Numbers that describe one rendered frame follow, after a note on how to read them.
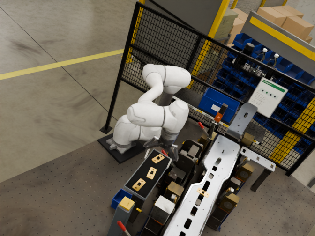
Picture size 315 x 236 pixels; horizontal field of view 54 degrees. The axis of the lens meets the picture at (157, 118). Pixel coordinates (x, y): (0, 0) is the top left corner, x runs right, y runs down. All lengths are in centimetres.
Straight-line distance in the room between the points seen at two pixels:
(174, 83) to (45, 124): 199
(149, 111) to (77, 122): 234
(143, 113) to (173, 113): 15
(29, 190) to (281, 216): 190
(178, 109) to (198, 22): 268
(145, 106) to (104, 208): 95
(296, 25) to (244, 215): 440
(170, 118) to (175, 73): 59
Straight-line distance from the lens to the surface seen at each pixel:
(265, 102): 278
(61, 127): 364
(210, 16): 397
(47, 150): 339
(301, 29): 630
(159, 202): 180
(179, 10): 423
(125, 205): 167
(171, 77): 200
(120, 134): 241
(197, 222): 196
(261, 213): 268
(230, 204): 215
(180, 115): 148
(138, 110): 144
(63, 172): 233
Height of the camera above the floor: 253
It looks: 38 degrees down
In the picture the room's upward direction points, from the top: 21 degrees clockwise
